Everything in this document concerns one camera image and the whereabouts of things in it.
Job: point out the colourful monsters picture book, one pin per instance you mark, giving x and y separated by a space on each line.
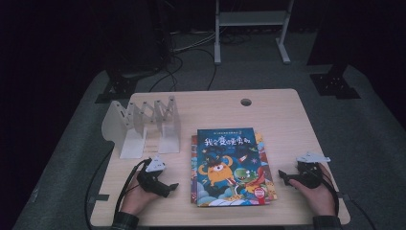
269 185

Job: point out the blue monster picture book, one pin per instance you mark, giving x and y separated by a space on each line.
230 166

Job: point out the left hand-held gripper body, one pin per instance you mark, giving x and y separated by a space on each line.
153 182

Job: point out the white metal stand frame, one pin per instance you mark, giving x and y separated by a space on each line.
252 18

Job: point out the black tape strip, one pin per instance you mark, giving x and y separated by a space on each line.
344 195
99 198

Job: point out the white expandable book stand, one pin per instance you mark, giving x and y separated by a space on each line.
113 124

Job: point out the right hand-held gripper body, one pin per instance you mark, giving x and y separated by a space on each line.
309 175

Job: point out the person's right hand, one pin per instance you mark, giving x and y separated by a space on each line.
320 199

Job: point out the person's left hand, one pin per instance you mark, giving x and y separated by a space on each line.
135 199

